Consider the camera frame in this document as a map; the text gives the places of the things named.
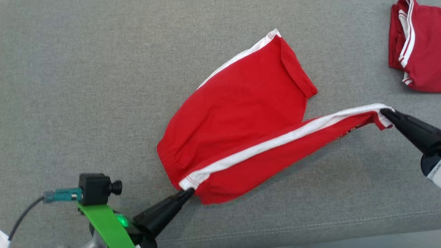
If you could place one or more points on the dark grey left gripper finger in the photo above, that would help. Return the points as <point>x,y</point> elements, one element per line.
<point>162,206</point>
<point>162,222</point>

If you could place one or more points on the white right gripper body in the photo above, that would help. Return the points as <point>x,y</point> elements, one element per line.
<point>434,165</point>

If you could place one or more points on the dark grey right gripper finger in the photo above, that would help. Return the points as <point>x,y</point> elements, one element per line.
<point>413,137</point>
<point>420,125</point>

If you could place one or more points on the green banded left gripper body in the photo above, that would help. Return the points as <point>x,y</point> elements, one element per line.
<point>106,227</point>

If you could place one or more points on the red white jersey shirt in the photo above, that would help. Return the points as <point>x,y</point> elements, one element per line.
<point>425,44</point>

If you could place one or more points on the red shorts with white stripe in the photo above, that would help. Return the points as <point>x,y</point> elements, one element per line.
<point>234,113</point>

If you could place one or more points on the grey fabric sofa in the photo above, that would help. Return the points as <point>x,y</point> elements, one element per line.
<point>103,86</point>

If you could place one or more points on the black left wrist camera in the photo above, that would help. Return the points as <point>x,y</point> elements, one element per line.
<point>94,189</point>

